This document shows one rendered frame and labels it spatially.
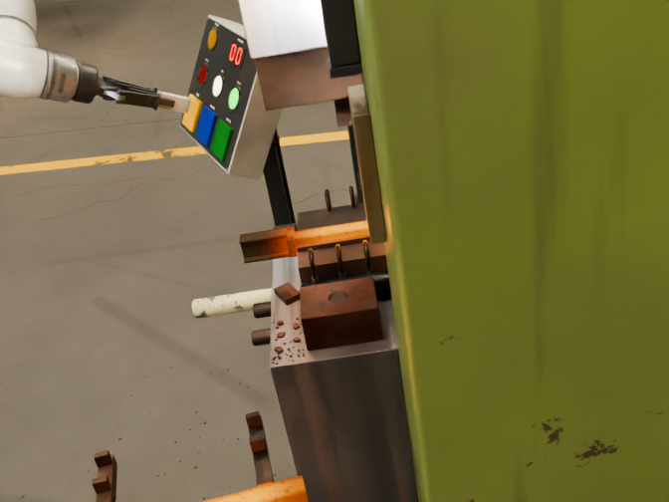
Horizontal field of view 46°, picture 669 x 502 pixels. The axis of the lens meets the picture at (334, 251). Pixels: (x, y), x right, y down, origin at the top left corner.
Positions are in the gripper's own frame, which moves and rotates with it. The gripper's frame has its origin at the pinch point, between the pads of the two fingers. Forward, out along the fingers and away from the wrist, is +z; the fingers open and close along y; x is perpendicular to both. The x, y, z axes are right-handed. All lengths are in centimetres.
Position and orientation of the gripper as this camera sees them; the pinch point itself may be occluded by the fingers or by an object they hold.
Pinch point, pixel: (172, 102)
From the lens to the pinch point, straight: 168.0
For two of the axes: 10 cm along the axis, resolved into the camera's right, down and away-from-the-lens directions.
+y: 4.6, 4.3, -7.7
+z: 8.3, 1.0, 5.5
